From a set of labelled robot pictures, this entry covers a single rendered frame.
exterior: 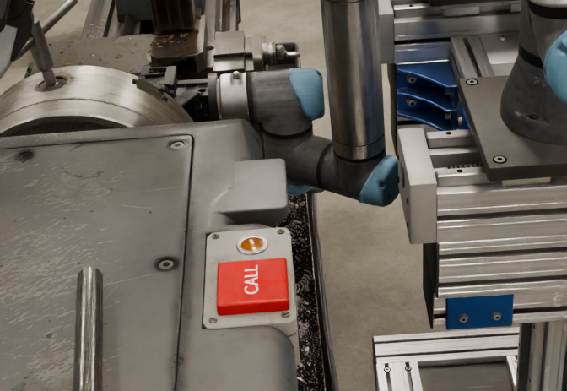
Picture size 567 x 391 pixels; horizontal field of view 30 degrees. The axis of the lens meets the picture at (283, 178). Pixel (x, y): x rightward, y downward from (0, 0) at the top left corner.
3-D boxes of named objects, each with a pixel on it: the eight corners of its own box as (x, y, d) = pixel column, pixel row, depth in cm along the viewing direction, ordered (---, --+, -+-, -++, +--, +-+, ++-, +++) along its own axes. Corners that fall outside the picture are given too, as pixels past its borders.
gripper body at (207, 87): (143, 111, 162) (222, 105, 162) (138, 139, 155) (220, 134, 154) (137, 66, 158) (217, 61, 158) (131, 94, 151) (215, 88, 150)
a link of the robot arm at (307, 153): (317, 209, 157) (313, 146, 151) (256, 190, 163) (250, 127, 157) (345, 184, 163) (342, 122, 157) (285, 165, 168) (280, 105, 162)
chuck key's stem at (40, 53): (55, 100, 132) (25, 16, 126) (70, 100, 131) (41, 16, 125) (46, 109, 131) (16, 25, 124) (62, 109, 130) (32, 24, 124)
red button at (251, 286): (290, 318, 88) (288, 299, 87) (218, 323, 88) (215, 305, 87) (288, 274, 93) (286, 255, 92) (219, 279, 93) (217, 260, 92)
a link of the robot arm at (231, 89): (250, 133, 154) (245, 83, 150) (218, 135, 154) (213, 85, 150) (251, 108, 161) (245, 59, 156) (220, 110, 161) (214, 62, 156)
